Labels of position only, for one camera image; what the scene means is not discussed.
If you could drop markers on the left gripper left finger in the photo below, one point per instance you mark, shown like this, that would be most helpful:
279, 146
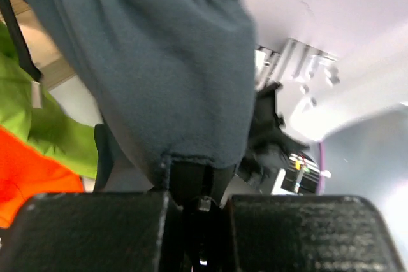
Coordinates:
94, 232

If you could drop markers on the bright orange shorts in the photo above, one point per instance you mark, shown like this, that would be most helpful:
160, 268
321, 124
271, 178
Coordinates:
25, 172

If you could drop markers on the lime green shorts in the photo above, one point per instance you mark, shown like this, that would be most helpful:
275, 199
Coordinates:
47, 129

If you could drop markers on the aluminium mounting rail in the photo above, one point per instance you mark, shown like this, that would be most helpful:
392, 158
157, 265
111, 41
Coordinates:
295, 67

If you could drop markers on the dark navy shorts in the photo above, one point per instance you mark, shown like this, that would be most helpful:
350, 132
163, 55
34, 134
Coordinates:
173, 79

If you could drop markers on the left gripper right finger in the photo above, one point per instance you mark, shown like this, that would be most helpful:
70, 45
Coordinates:
307, 233

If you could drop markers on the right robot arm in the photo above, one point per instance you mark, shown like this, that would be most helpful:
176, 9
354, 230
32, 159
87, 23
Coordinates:
268, 146

